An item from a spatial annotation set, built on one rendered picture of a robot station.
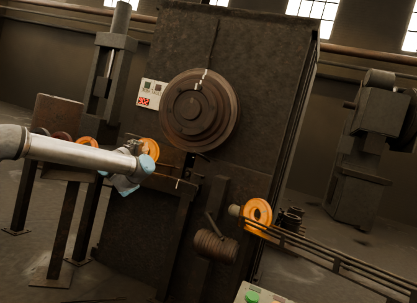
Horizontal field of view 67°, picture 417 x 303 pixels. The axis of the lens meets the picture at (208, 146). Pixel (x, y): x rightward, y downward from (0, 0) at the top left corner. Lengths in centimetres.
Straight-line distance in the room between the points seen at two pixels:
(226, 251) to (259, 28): 123
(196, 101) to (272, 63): 50
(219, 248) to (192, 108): 72
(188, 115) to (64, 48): 956
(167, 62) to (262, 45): 60
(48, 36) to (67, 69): 136
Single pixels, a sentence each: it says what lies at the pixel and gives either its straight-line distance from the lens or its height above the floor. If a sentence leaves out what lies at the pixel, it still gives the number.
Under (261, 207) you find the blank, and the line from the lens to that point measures 150.
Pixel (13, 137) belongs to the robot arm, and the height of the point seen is 87.
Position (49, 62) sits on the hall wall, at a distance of 1140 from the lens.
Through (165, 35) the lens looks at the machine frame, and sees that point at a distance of 211.
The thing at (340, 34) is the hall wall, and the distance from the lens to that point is 817.
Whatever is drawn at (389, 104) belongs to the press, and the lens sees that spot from 584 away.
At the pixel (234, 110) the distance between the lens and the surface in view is 169.
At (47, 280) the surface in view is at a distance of 207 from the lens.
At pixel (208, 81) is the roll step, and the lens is 174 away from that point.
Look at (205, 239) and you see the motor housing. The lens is 163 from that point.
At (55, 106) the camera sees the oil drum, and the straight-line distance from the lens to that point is 438.
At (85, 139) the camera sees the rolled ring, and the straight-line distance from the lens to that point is 223.
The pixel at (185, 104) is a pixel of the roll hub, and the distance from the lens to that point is 168.
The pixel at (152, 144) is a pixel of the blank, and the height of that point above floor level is 88.
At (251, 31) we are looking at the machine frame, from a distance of 193.
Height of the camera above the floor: 107
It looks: 4 degrees down
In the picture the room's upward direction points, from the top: 15 degrees clockwise
